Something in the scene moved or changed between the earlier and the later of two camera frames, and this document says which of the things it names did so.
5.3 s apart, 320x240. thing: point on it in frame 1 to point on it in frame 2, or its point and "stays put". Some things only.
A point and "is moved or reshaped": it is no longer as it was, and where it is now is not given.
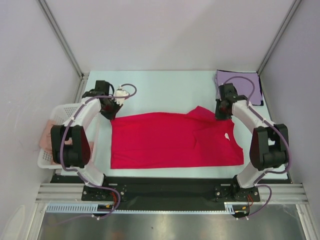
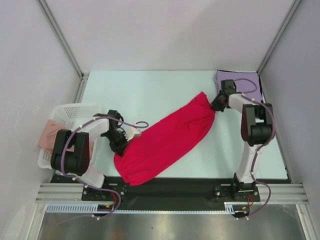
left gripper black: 111,116 to 119,149
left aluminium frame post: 50,16 stays put
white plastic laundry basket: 62,114 stays put
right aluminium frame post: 295,6 stays put
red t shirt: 195,138 is moved or reshaped
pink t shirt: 45,139 stays put
